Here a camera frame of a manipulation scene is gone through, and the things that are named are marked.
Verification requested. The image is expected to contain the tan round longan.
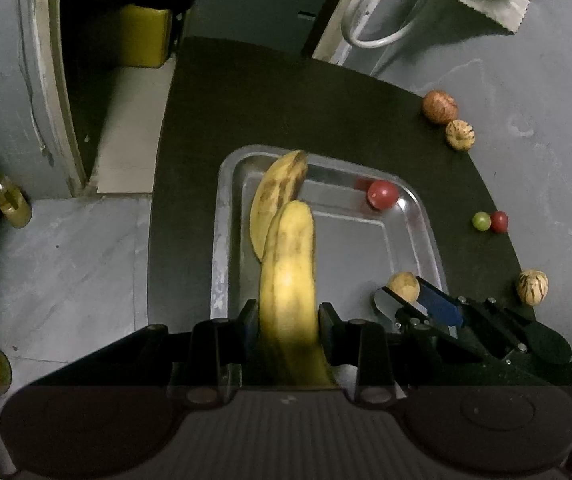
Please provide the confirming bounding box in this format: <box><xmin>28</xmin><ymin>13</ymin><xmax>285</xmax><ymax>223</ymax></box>
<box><xmin>387</xmin><ymin>271</ymin><xmax>420</xmax><ymax>304</ymax></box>

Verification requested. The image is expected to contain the striped pepino melon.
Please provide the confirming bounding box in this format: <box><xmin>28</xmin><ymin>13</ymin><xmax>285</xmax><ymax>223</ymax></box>
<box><xmin>446</xmin><ymin>119</ymin><xmax>476</xmax><ymax>152</ymax></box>
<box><xmin>516</xmin><ymin>270</ymin><xmax>550</xmax><ymax>307</ymax></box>

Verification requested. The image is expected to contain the yellow banana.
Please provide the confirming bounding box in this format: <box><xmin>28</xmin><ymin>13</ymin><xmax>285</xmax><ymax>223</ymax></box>
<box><xmin>259</xmin><ymin>200</ymin><xmax>334</xmax><ymax>388</ymax></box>

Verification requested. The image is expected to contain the green grape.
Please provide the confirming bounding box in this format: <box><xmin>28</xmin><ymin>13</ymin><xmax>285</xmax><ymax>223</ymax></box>
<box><xmin>472</xmin><ymin>211</ymin><xmax>492</xmax><ymax>232</ymax></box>

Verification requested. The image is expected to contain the red cherry tomato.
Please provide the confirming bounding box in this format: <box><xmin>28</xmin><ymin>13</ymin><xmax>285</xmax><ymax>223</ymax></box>
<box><xmin>366</xmin><ymin>180</ymin><xmax>399</xmax><ymax>210</ymax></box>
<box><xmin>490</xmin><ymin>210</ymin><xmax>508</xmax><ymax>234</ymax></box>

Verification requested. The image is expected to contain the dark spotted banana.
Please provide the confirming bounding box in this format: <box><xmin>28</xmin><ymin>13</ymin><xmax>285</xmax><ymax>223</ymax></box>
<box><xmin>249</xmin><ymin>150</ymin><xmax>308</xmax><ymax>260</ymax></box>

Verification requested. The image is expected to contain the silver metal tray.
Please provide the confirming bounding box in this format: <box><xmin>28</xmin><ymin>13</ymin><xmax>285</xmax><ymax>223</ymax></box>
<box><xmin>210</xmin><ymin>145</ymin><xmax>448</xmax><ymax>321</ymax></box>

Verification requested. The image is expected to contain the oil bottle on floor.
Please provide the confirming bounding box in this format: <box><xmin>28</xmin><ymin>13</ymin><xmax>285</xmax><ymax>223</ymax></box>
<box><xmin>0</xmin><ymin>173</ymin><xmax>32</xmax><ymax>229</ymax></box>

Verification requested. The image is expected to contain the white hose loop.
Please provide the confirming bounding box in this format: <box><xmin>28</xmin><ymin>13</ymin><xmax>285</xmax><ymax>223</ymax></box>
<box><xmin>339</xmin><ymin>0</ymin><xmax>440</xmax><ymax>50</ymax></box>

